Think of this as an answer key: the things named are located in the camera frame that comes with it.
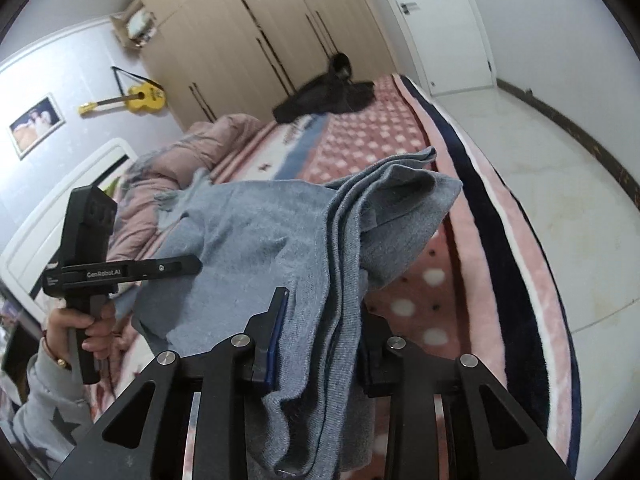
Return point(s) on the folded bedding in wardrobe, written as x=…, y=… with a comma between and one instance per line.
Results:
x=140, y=27

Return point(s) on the grey-blue knit pants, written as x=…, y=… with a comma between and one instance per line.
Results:
x=328, y=245

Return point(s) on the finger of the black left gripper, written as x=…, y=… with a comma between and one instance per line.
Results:
x=155, y=269

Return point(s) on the small grey-blue garment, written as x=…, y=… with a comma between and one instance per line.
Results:
x=171, y=205

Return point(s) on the white bed headboard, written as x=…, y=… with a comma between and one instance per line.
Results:
x=39, y=237

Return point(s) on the black door handle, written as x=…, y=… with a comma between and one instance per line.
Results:
x=408, y=7

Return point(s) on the dark baseboard strip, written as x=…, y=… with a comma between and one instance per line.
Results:
x=617, y=171

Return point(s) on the framed wall photo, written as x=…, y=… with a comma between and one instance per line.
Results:
x=36, y=124

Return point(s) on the patterned pink bed blanket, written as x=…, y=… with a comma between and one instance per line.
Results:
x=482, y=284

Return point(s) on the yellow ukulele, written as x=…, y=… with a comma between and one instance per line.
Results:
x=146, y=96

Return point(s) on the white room door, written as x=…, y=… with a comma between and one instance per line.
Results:
x=449, y=40

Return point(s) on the grey star sleeve forearm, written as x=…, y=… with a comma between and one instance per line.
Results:
x=53, y=419

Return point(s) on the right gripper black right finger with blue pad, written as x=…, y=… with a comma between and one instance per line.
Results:
x=448, y=418

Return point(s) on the black clothing pile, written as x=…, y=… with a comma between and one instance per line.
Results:
x=333, y=92

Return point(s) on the person's left hand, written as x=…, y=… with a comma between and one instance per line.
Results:
x=98, y=332

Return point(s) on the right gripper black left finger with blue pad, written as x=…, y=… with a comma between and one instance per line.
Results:
x=185, y=404

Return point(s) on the pink crumpled duvet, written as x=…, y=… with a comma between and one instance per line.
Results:
x=165, y=172

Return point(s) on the beige wooden wardrobe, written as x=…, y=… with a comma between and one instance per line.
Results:
x=219, y=57

